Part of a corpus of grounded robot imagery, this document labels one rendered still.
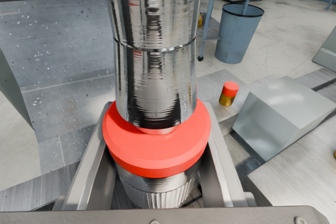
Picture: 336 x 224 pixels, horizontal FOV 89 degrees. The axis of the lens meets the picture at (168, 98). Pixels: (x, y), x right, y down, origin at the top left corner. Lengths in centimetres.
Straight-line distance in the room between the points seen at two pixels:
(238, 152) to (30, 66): 39
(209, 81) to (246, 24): 197
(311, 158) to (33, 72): 44
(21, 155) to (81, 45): 139
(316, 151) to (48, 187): 31
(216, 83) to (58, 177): 28
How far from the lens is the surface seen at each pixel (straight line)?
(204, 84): 30
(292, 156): 20
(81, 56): 41
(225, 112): 20
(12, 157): 175
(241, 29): 227
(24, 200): 31
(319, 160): 21
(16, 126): 196
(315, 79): 57
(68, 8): 42
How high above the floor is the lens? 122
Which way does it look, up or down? 43 degrees down
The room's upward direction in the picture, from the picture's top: 3 degrees clockwise
